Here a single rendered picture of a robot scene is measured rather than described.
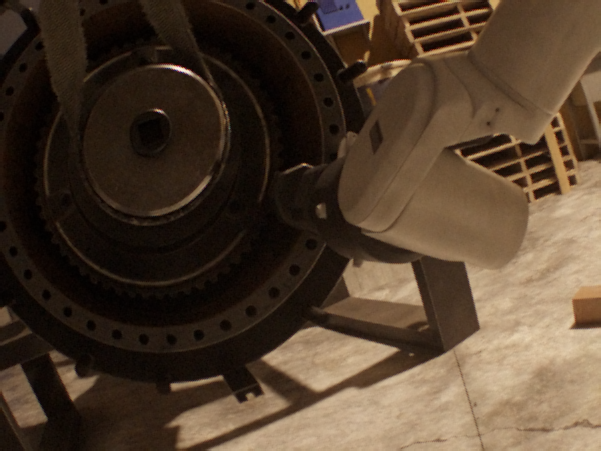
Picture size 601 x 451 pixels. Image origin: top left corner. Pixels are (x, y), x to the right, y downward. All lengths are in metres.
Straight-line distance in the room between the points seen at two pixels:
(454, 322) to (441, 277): 0.18
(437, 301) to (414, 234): 1.53
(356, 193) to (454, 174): 0.06
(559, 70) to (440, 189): 0.11
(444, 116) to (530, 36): 0.07
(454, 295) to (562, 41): 1.67
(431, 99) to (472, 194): 0.07
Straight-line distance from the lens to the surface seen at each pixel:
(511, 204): 0.34
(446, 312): 1.88
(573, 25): 0.27
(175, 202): 0.45
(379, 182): 0.29
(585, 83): 4.90
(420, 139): 0.27
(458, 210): 0.31
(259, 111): 0.62
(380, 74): 3.67
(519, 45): 0.27
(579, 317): 1.75
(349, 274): 3.19
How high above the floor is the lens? 0.77
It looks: 6 degrees down
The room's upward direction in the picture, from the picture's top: 20 degrees counter-clockwise
